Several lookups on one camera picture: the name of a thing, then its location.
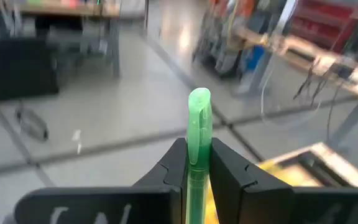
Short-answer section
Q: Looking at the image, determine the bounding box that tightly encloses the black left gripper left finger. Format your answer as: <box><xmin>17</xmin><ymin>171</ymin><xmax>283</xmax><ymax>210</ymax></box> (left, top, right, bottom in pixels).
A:
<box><xmin>13</xmin><ymin>138</ymin><xmax>189</xmax><ymax>224</ymax></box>

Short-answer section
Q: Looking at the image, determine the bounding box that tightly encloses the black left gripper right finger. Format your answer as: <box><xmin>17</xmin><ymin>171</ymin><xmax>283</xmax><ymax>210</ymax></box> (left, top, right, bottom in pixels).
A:
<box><xmin>209</xmin><ymin>137</ymin><xmax>358</xmax><ymax>224</ymax></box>

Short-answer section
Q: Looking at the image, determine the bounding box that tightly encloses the green slim highlighter pen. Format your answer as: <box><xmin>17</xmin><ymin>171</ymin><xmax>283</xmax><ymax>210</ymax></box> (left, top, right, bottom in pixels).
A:
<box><xmin>185</xmin><ymin>87</ymin><xmax>214</xmax><ymax>224</ymax></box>

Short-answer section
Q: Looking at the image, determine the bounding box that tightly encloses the grey floor object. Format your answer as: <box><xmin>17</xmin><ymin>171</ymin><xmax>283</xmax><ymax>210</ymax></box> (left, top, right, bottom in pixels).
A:
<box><xmin>14</xmin><ymin>105</ymin><xmax>50</xmax><ymax>142</ymax></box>

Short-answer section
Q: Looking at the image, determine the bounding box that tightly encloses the blue bin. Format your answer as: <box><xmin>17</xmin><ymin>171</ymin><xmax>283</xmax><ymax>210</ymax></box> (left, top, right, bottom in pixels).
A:
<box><xmin>244</xmin><ymin>45</ymin><xmax>267</xmax><ymax>72</ymax></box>

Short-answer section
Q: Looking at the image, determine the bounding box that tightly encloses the large black box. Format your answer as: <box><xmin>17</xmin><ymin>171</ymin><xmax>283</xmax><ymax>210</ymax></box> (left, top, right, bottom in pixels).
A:
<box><xmin>0</xmin><ymin>37</ymin><xmax>61</xmax><ymax>103</ymax></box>

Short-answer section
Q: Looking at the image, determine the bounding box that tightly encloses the red tool cabinet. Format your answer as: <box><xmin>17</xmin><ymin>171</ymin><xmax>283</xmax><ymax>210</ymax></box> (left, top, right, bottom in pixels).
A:
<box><xmin>290</xmin><ymin>0</ymin><xmax>358</xmax><ymax>54</ymax></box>

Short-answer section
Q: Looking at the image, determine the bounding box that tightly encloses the wooden desk with metal legs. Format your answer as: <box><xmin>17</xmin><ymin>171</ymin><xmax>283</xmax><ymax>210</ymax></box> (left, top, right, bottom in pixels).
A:
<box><xmin>0</xmin><ymin>0</ymin><xmax>122</xmax><ymax>79</ymax></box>

